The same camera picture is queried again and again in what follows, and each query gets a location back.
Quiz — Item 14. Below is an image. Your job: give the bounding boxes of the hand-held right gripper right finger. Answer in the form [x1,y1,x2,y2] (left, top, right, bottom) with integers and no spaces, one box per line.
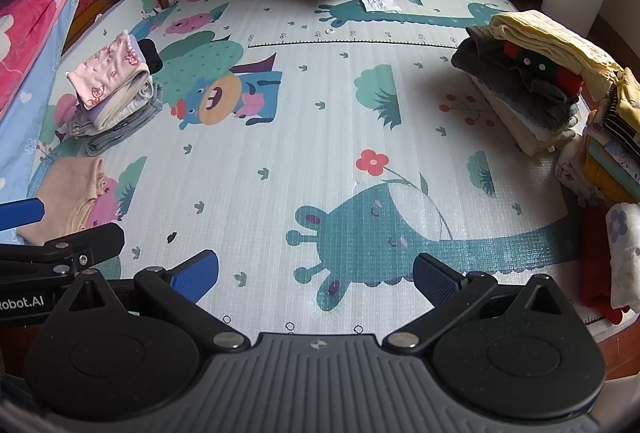
[383,253,590,352]

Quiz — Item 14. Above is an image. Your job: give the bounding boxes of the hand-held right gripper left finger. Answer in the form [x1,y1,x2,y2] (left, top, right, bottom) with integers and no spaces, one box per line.
[47,249,251,355]

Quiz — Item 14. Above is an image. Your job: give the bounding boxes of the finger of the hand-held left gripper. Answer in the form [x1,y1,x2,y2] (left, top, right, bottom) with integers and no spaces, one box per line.
[0,222,126,288]
[0,197,47,233]

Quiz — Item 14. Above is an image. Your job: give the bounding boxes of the beige sweater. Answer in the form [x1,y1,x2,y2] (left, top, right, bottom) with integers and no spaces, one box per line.
[24,156,109,247]

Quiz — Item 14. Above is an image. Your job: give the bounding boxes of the stack of mixed folded clothes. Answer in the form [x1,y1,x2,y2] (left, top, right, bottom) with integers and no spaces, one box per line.
[554,67,640,207]

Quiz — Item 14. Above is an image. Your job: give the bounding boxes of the light grey folded garment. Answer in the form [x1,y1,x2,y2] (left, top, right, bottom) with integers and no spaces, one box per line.
[69,82,166,157]

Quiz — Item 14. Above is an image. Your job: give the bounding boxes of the cream folded garment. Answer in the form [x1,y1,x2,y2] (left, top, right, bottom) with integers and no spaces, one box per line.
[90,74,157,132]

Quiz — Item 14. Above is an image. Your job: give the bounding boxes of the pink printed folded garment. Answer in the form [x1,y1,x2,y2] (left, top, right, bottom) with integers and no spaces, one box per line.
[66,30,151,112]

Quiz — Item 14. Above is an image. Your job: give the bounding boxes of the white folded garment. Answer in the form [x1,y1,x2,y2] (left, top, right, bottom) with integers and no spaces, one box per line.
[469,74,592,158]

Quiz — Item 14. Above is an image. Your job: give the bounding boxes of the white floral printed cloth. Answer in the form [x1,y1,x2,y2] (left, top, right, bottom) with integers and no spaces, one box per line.
[604,202,640,314]

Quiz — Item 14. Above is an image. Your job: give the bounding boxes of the cartoon printed play mat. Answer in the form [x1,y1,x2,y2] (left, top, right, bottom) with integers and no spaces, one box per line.
[27,0,618,346]

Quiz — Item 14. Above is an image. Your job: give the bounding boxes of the dark grey folded garment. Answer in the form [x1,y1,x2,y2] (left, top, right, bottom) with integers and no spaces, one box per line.
[451,25,582,132]

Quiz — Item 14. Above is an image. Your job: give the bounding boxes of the red and black garment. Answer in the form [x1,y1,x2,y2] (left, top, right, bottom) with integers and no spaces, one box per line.
[502,40,585,98]

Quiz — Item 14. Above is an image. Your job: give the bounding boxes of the pale yellow folded cloth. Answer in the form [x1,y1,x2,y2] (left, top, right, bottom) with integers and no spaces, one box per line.
[488,10,624,100]

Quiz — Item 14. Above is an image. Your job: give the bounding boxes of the white paper sheet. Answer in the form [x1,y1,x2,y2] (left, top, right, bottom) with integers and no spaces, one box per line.
[358,0,401,13]

